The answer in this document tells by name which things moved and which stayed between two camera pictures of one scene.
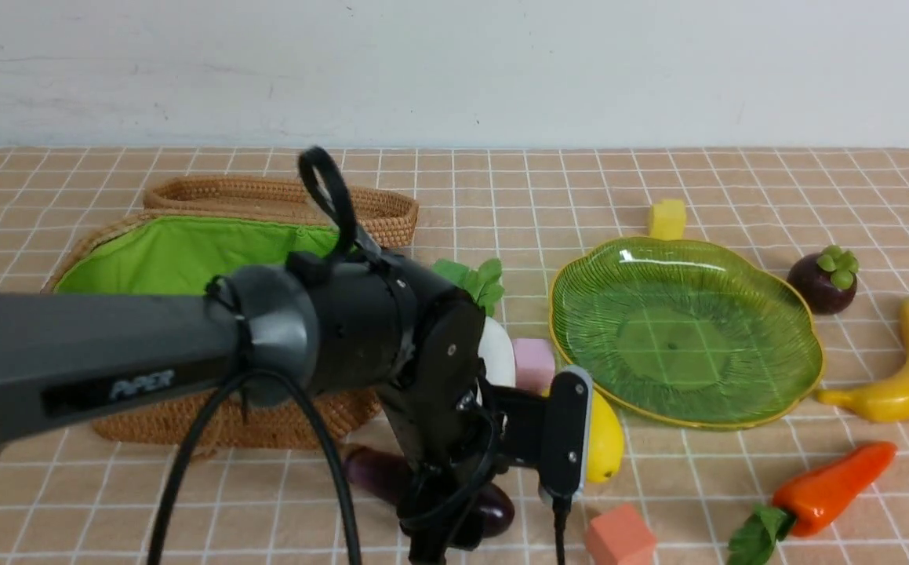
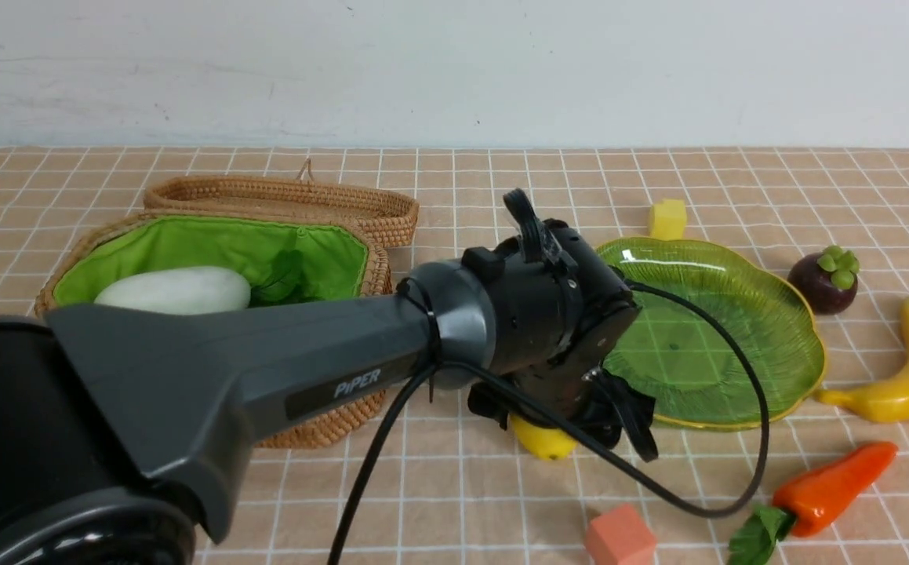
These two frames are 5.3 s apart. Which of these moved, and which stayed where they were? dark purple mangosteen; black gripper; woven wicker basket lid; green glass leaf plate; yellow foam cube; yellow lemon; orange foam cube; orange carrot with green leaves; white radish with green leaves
Moved: black gripper; yellow lemon; white radish with green leaves
Stayed: green glass leaf plate; dark purple mangosteen; yellow foam cube; orange foam cube; woven wicker basket lid; orange carrot with green leaves
